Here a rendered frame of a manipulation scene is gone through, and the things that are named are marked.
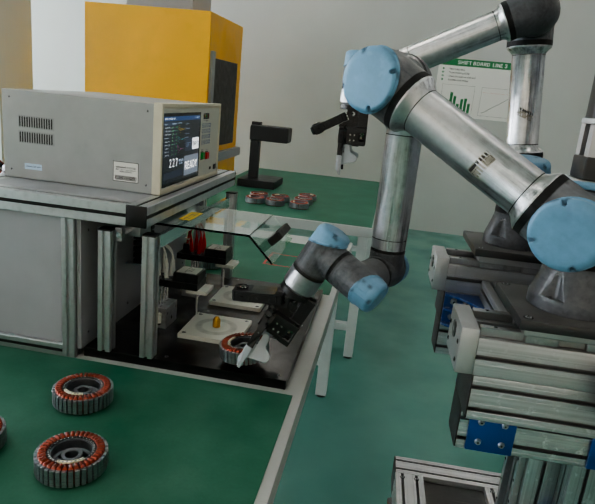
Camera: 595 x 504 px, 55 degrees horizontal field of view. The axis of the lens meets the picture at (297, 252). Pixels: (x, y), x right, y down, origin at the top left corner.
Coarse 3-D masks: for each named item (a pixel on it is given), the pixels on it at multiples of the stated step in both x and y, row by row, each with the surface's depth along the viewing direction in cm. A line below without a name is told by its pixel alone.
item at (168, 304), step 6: (168, 300) 149; (174, 300) 149; (162, 306) 144; (168, 306) 145; (174, 306) 149; (162, 312) 143; (168, 312) 145; (174, 312) 149; (162, 318) 144; (168, 318) 145; (174, 318) 150; (162, 324) 144; (168, 324) 146
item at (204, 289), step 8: (176, 272) 141; (184, 272) 141; (192, 272) 142; (200, 272) 142; (160, 280) 141; (168, 280) 141; (176, 280) 141; (184, 280) 141; (192, 280) 140; (200, 280) 142; (160, 288) 143; (184, 288) 141; (192, 288) 140; (200, 288) 143; (208, 288) 143; (160, 296) 144; (160, 304) 144
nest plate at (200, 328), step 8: (192, 320) 148; (200, 320) 149; (208, 320) 149; (224, 320) 150; (232, 320) 151; (240, 320) 151; (248, 320) 152; (184, 328) 143; (192, 328) 143; (200, 328) 144; (208, 328) 144; (216, 328) 145; (224, 328) 145; (232, 328) 146; (240, 328) 146; (248, 328) 149; (184, 336) 140; (192, 336) 139; (200, 336) 139; (208, 336) 140; (216, 336) 140; (224, 336) 140
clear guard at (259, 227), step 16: (192, 208) 145; (208, 208) 147; (160, 224) 127; (176, 224) 127; (192, 224) 129; (208, 224) 130; (224, 224) 132; (240, 224) 133; (256, 224) 135; (272, 224) 142; (256, 240) 126; (288, 240) 144; (272, 256) 127
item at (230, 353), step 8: (232, 336) 132; (240, 336) 132; (248, 336) 132; (224, 344) 128; (232, 344) 131; (240, 344) 130; (224, 352) 126; (232, 352) 125; (240, 352) 124; (224, 360) 126; (232, 360) 125; (248, 360) 125
